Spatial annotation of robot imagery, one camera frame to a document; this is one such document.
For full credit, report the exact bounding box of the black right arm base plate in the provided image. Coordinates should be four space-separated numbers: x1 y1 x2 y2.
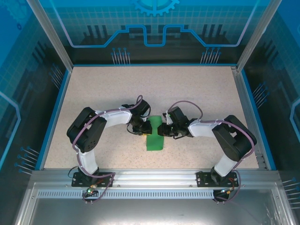
196 170 240 188

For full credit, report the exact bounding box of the metal tray panel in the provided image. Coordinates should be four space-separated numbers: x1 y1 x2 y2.
13 182 297 225

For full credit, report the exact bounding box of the blue table border frame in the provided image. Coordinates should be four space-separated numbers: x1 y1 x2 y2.
34 62 278 171

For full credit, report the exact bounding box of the green square paper sheet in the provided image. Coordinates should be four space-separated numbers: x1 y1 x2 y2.
145 115 165 151

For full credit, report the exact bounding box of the aluminium side rail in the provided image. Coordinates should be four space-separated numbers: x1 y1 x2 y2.
231 66 268 170

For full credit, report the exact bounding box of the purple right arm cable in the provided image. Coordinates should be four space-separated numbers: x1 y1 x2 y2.
168 100 257 205

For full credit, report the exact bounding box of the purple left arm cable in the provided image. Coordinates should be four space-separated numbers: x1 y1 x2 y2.
72 94 144 205

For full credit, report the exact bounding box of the aluminium mounting rail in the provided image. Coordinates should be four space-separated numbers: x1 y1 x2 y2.
30 169 281 188

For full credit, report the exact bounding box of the aluminium frame post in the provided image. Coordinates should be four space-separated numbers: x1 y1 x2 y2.
235 0 283 72
25 0 74 71

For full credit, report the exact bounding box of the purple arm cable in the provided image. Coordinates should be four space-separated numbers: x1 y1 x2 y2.
72 94 144 205
168 100 257 205

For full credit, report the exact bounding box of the slotted grey cable duct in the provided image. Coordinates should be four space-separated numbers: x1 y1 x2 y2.
37 190 215 200

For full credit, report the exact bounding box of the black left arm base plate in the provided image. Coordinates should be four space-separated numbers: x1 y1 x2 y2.
71 172 115 188

